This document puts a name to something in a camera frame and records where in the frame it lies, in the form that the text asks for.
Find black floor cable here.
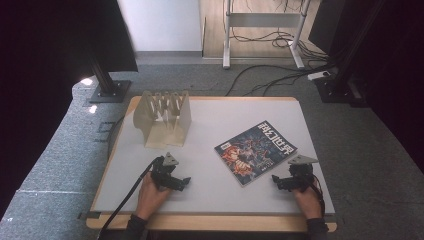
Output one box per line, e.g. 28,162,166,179
244,71,334,97
224,63,313,97

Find person's left hand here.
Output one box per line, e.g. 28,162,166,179
134,172,172,221

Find white desk frame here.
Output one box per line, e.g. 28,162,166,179
222,0,313,70

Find person's right hand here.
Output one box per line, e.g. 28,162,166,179
292,185,323,221

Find white table mat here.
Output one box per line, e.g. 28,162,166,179
93,98,336,215

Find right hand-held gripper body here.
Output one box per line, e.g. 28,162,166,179
282,154,320,193

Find white power strip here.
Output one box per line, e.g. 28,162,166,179
306,70,332,81

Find beige file rack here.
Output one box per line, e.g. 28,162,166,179
132,90,193,149

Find black curtain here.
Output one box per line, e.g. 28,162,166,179
308,0,424,166
0,0,139,221

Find colourful illustrated magazine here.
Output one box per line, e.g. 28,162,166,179
214,120,299,187

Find black floor tape marks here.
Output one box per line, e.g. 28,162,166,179
93,121,117,144

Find thin black and red gripper cable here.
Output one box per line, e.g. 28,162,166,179
311,175,327,218

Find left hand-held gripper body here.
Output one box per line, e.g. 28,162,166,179
150,152,180,190

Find thick black gripper cable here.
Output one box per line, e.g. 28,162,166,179
98,156,162,240

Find black metal stand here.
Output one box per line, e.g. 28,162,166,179
88,54,133,104
314,0,371,105

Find tangle of black cables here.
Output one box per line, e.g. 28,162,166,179
229,29,331,63

